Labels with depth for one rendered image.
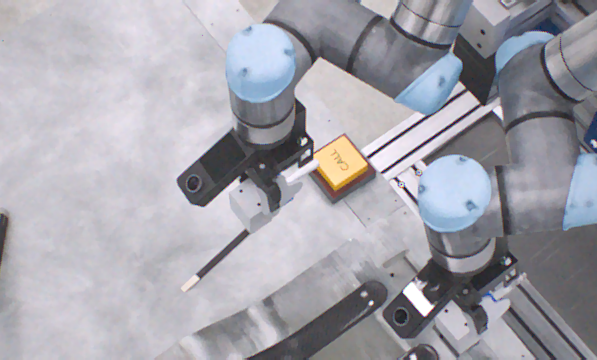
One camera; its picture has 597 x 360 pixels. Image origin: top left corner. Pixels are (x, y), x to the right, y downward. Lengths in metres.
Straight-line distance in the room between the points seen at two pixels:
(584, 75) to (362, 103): 1.53
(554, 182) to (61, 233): 0.80
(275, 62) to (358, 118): 1.46
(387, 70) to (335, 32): 0.07
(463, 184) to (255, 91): 0.25
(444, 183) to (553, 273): 1.18
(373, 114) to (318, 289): 1.17
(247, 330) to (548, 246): 0.98
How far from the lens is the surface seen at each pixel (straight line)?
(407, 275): 1.66
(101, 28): 1.93
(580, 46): 1.26
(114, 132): 1.83
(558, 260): 2.42
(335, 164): 1.75
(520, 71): 1.31
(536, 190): 1.25
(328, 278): 1.62
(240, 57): 1.29
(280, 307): 1.61
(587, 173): 1.26
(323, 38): 1.34
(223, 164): 1.45
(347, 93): 2.77
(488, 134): 2.51
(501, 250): 1.42
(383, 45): 1.32
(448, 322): 1.55
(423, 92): 1.31
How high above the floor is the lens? 2.40
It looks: 64 degrees down
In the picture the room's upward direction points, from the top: straight up
